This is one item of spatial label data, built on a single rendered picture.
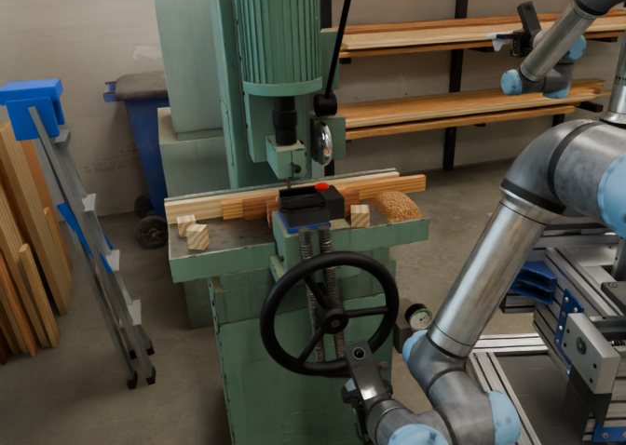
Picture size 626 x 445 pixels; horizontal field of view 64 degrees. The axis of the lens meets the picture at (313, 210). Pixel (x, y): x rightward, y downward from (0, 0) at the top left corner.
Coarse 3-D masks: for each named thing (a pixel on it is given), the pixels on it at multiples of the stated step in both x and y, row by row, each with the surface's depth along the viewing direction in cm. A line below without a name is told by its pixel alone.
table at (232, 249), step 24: (384, 216) 120; (216, 240) 111; (240, 240) 111; (264, 240) 111; (360, 240) 116; (384, 240) 117; (408, 240) 119; (192, 264) 106; (216, 264) 108; (240, 264) 110; (264, 264) 111
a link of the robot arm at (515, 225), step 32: (544, 160) 67; (512, 192) 72; (544, 192) 69; (512, 224) 72; (544, 224) 72; (480, 256) 75; (512, 256) 73; (480, 288) 75; (448, 320) 78; (480, 320) 77; (416, 352) 83; (448, 352) 78
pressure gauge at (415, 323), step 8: (416, 304) 122; (424, 304) 123; (408, 312) 122; (416, 312) 120; (424, 312) 121; (408, 320) 122; (416, 320) 122; (424, 320) 122; (416, 328) 123; (424, 328) 123
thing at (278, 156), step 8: (272, 136) 125; (272, 144) 119; (280, 144) 118; (288, 144) 118; (296, 144) 118; (272, 152) 119; (280, 152) 114; (288, 152) 114; (296, 152) 115; (304, 152) 115; (272, 160) 120; (280, 160) 115; (288, 160) 115; (296, 160) 116; (304, 160) 116; (272, 168) 122; (280, 168) 115; (288, 168) 116; (304, 168) 117; (280, 176) 116; (288, 176) 117; (296, 176) 117
